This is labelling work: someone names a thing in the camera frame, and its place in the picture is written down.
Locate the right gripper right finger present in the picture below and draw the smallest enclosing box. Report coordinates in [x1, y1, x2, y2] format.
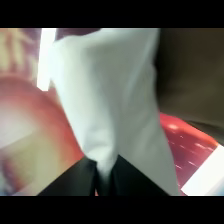
[109, 154, 172, 197]

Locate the beige garment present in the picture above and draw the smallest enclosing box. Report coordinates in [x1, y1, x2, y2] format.
[47, 28, 224, 197]

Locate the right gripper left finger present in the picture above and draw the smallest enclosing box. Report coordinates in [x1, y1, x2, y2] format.
[37, 156, 100, 197]

